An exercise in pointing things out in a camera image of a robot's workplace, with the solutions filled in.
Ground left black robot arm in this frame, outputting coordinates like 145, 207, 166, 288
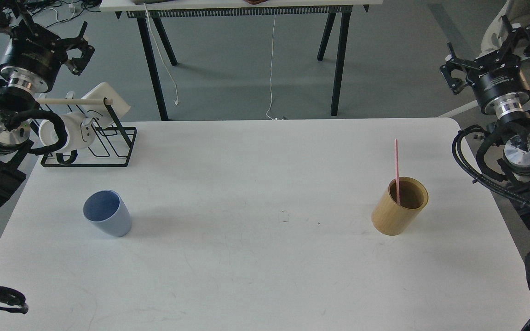
0, 0, 95, 208

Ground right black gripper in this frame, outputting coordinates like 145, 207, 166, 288
440, 15, 530, 115

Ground white hanging cable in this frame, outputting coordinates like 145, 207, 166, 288
265, 15, 288, 121
144, 4, 179, 105

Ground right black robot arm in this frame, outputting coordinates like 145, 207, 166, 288
440, 15, 530, 331

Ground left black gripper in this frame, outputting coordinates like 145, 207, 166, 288
0, 0, 95, 93

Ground bamboo cylinder holder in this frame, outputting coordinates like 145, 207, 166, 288
371, 177, 429, 235

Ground blue plastic cup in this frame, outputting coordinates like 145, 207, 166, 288
82, 190, 133, 237

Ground black wire dish rack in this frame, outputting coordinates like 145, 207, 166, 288
37, 98, 137, 168

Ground white mug on rack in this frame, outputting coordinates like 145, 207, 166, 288
38, 112, 96, 153

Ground background white table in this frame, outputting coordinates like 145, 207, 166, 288
99, 0, 382, 121

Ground floor cables and adapters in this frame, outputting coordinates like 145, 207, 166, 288
0, 0, 102, 56

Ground white plate on rack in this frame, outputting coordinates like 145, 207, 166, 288
80, 82, 132, 130

